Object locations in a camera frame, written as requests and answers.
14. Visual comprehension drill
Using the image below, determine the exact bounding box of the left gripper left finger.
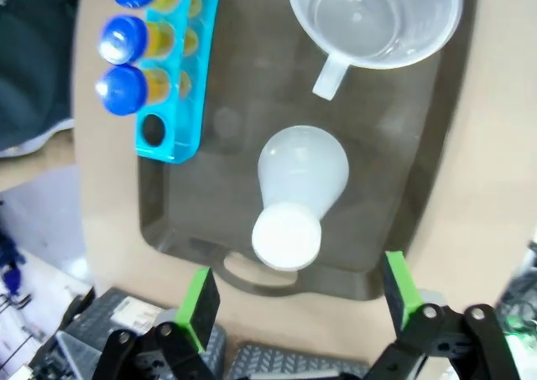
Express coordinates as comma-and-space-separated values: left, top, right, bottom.
98, 267, 222, 380

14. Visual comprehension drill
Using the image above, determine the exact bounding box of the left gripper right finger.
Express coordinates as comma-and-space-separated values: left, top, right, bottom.
364, 251, 521, 380

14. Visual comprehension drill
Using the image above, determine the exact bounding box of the white plastic flask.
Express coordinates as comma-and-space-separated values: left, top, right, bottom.
251, 124, 350, 271

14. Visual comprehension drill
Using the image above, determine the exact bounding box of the clear plastic measuring cup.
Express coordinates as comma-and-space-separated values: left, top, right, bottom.
286, 0, 464, 101

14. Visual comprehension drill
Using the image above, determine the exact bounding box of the grey basket with white label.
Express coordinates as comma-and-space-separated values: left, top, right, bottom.
54, 287, 227, 380

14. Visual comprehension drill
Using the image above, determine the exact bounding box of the plain grey plastic basket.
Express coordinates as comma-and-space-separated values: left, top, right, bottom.
230, 341, 370, 380

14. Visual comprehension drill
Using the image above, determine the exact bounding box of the dark grey plastic tray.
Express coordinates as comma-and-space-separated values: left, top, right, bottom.
137, 0, 469, 302

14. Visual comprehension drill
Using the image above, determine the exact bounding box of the blue test tube rack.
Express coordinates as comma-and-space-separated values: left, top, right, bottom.
133, 0, 222, 165

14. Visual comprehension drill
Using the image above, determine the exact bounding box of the person torso in dark shirt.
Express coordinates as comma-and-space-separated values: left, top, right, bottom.
0, 0, 83, 159

